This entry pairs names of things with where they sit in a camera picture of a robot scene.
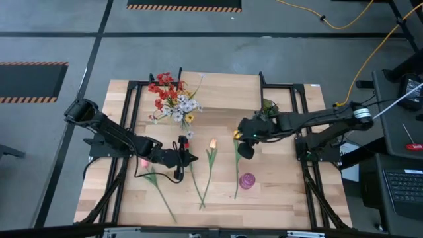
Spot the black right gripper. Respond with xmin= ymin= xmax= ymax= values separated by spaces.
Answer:
xmin=237 ymin=114 xmax=280 ymax=161

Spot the yellow artificial flower bunch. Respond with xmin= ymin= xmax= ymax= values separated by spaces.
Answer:
xmin=184 ymin=91 xmax=196 ymax=124

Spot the yellow extension cable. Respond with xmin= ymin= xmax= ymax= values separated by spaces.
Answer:
xmin=276 ymin=0 xmax=376 ymax=30

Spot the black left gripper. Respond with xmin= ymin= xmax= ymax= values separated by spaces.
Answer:
xmin=161 ymin=134 xmax=199 ymax=182

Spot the white cable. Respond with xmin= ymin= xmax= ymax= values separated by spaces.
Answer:
xmin=372 ymin=82 xmax=423 ymax=120

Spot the black laptop keyboard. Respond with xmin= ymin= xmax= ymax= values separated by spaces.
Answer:
xmin=383 ymin=168 xmax=423 ymax=221

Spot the small potted succulent plant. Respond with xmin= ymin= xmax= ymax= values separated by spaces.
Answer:
xmin=254 ymin=98 xmax=282 ymax=120

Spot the grey chair base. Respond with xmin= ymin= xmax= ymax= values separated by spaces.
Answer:
xmin=0 ymin=144 xmax=26 ymax=160

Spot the peach artificial tulip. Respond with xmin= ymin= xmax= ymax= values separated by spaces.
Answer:
xmin=199 ymin=138 xmax=219 ymax=211

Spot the yellow cable with plug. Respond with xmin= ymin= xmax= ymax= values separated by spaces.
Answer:
xmin=333 ymin=1 xmax=423 ymax=112

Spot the pink artificial tulip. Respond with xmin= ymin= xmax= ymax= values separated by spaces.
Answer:
xmin=140 ymin=158 xmax=178 ymax=223

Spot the black hazard striped floor mat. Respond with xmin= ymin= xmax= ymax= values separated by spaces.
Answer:
xmin=0 ymin=61 xmax=69 ymax=104
xmin=126 ymin=0 xmax=243 ymax=13

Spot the wooden shelf with black legs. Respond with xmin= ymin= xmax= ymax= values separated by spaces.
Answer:
xmin=178 ymin=67 xmax=267 ymax=115

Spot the black metal table frame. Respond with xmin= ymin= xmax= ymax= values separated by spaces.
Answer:
xmin=75 ymin=73 xmax=353 ymax=231

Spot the white artificial flower bunch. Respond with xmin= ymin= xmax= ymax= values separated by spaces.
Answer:
xmin=150 ymin=73 xmax=206 ymax=139

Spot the pink ribbed glass vase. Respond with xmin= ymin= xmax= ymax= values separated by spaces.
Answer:
xmin=239 ymin=172 xmax=256 ymax=190

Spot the yellow artificial tulip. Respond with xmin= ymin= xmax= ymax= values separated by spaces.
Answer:
xmin=232 ymin=130 xmax=244 ymax=200

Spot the red handled screwdriver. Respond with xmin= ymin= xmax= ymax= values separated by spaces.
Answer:
xmin=401 ymin=122 xmax=423 ymax=152

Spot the dark grey desk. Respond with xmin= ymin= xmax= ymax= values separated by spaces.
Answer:
xmin=372 ymin=68 xmax=423 ymax=161

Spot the red artificial tulip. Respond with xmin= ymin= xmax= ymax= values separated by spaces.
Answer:
xmin=183 ymin=140 xmax=206 ymax=208

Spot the red artificial flower bunch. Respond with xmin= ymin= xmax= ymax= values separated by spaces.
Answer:
xmin=147 ymin=71 xmax=186 ymax=123

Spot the black equipment stand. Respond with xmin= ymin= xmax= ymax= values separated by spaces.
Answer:
xmin=383 ymin=0 xmax=423 ymax=83

